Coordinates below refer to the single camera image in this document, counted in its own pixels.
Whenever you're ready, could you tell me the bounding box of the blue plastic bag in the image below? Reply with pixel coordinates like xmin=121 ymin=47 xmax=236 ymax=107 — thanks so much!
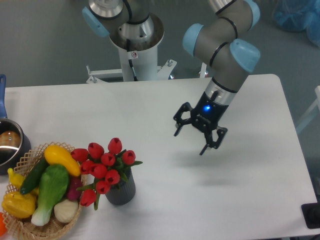
xmin=272 ymin=0 xmax=320 ymax=47

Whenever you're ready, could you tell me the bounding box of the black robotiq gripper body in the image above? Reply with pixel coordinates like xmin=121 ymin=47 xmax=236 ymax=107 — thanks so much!
xmin=191 ymin=91 xmax=228 ymax=134

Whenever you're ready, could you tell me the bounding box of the black device at edge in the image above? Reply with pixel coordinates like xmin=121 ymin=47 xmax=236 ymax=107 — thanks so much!
xmin=301 ymin=202 xmax=320 ymax=229

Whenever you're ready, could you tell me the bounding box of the orange fruit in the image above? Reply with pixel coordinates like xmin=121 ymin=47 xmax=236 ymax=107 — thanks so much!
xmin=0 ymin=212 xmax=7 ymax=237

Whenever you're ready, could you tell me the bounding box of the green cucumber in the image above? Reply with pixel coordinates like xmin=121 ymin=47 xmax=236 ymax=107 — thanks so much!
xmin=19 ymin=156 xmax=49 ymax=195

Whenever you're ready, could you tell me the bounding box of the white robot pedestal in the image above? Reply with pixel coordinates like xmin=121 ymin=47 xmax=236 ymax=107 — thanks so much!
xmin=82 ymin=7 xmax=177 ymax=83

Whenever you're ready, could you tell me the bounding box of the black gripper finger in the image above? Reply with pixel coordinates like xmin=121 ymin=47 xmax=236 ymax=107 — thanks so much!
xmin=173 ymin=102 xmax=193 ymax=137
xmin=199 ymin=127 xmax=228 ymax=156

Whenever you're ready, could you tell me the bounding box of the red tulip bouquet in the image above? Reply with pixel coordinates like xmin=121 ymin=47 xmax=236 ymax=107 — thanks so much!
xmin=71 ymin=137 xmax=143 ymax=210

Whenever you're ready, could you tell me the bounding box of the yellow bell pepper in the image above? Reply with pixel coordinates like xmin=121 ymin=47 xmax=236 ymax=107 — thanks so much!
xmin=1 ymin=191 xmax=36 ymax=219

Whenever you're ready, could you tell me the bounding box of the yellow squash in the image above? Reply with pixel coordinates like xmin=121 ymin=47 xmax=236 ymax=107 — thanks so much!
xmin=44 ymin=144 xmax=81 ymax=177

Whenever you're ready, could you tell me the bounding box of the small yellow banana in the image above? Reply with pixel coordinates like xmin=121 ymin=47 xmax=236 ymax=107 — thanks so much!
xmin=7 ymin=168 xmax=39 ymax=196

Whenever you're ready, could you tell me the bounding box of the black base cable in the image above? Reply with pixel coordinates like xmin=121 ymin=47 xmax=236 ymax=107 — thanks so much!
xmin=125 ymin=38 xmax=139 ymax=82

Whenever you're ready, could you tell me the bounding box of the green bok choy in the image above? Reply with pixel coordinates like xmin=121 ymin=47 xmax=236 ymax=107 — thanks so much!
xmin=31 ymin=164 xmax=70 ymax=227

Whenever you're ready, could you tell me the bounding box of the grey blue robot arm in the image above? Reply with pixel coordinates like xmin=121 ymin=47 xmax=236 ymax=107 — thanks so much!
xmin=82 ymin=0 xmax=260 ymax=149

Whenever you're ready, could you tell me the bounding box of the blue handled saucepan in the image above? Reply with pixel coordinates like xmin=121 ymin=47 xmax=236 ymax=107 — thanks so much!
xmin=0 ymin=74 xmax=31 ymax=176

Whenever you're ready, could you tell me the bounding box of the purple radish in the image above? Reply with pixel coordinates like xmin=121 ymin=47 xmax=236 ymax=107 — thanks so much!
xmin=66 ymin=177 xmax=83 ymax=201

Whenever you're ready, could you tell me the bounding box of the woven wicker basket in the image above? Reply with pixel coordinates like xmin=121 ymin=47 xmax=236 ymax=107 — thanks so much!
xmin=2 ymin=142 xmax=83 ymax=240

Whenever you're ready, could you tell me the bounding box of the white frame at right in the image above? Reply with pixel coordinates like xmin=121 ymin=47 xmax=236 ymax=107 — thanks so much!
xmin=295 ymin=85 xmax=320 ymax=135

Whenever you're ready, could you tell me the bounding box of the white garlic bulb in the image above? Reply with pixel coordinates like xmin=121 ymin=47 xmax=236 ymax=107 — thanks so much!
xmin=54 ymin=199 xmax=78 ymax=223

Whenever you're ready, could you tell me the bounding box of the dark grey ribbed vase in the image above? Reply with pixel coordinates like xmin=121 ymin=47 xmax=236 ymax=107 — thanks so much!
xmin=105 ymin=168 xmax=136 ymax=206

